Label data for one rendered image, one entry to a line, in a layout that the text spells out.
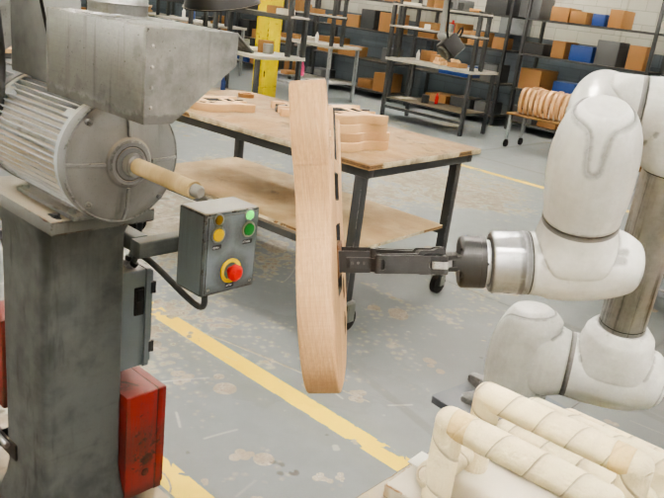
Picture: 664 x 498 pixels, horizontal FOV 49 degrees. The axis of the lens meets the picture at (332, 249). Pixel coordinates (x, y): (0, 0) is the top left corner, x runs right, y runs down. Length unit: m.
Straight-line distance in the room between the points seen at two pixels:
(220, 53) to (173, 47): 0.09
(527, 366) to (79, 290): 1.03
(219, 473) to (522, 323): 1.34
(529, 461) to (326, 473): 2.00
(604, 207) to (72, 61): 0.86
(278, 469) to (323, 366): 1.81
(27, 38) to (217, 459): 1.65
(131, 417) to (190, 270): 0.43
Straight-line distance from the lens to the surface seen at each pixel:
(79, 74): 1.28
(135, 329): 1.87
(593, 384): 1.75
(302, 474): 2.69
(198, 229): 1.64
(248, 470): 2.68
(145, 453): 2.00
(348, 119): 3.56
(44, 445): 1.85
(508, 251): 1.01
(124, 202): 1.50
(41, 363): 1.74
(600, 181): 0.94
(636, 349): 1.72
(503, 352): 1.75
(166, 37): 1.13
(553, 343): 1.74
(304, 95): 0.88
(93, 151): 1.43
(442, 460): 0.79
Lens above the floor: 1.59
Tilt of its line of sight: 19 degrees down
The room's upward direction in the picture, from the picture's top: 7 degrees clockwise
